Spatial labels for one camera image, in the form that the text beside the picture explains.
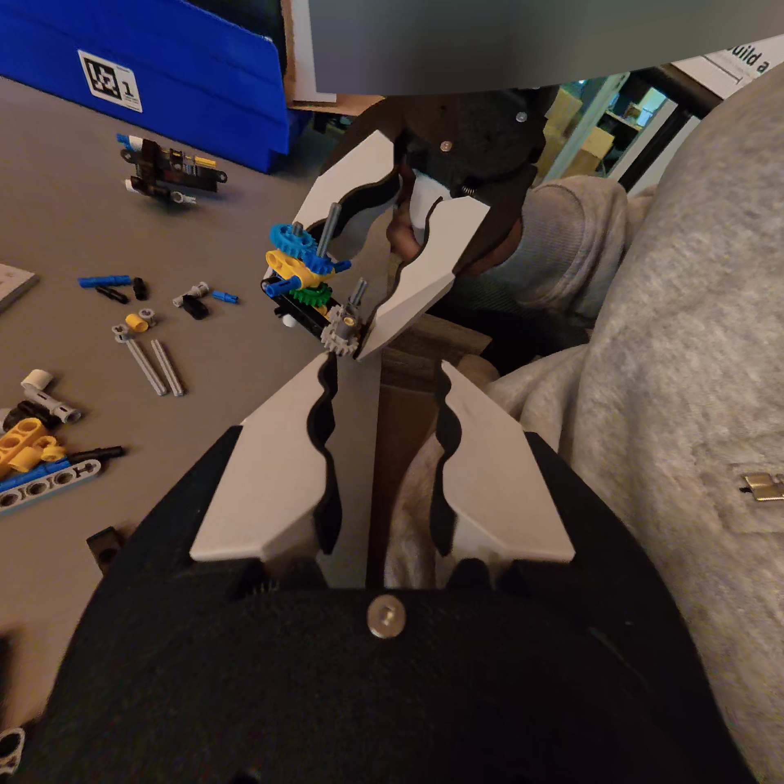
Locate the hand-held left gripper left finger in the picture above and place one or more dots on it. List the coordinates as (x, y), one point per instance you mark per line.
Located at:
(263, 484)

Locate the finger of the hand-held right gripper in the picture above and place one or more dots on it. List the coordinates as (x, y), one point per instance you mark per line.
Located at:
(349, 171)
(447, 245)

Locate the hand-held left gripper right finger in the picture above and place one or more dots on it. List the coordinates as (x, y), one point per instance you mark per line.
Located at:
(508, 490)

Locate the colourful lego gear assembly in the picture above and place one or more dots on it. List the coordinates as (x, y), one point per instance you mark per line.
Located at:
(294, 263)

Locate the grey lego gear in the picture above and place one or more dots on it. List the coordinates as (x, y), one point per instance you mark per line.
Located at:
(339, 343)

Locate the person's right forearm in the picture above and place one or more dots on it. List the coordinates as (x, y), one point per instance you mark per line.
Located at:
(569, 245)

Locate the long black lego pin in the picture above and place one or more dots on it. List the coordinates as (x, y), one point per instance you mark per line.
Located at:
(98, 454)

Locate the short blue lego pin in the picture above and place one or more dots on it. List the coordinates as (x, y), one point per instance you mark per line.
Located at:
(225, 297)

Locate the black lego subassembly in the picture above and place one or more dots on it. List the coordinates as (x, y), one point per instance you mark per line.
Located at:
(159, 168)

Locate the small yellow lego connector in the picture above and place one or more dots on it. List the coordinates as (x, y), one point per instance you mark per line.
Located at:
(54, 450)
(136, 323)

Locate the short grey lego beam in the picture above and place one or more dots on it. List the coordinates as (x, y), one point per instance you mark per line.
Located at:
(49, 482)

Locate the white-tipped grey lego connector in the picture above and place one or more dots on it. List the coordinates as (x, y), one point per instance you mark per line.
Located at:
(52, 401)

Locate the blue lego axle pin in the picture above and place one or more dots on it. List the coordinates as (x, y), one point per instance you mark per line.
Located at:
(30, 479)

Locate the yellow lego connector block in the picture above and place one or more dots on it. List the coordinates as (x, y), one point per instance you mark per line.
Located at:
(24, 444)

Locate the grey and black lego connector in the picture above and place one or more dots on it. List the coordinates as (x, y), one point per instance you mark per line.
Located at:
(24, 411)

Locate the lego instruction booklet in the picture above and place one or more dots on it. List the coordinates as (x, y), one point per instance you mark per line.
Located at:
(15, 285)

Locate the person's right hand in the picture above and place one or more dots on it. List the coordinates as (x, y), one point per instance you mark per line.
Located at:
(404, 236)

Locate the brown cardboard boxes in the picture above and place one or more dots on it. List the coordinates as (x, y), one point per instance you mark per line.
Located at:
(582, 147)

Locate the brown and white cardboard box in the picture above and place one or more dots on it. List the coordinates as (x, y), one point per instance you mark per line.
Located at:
(300, 55)

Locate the blue plastic bin black tray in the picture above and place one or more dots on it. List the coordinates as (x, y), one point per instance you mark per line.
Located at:
(202, 92)

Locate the black connector with grey pin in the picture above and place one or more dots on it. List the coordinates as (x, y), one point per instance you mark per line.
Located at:
(195, 306)

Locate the white framed sign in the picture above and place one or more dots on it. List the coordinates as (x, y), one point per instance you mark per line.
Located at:
(735, 67)

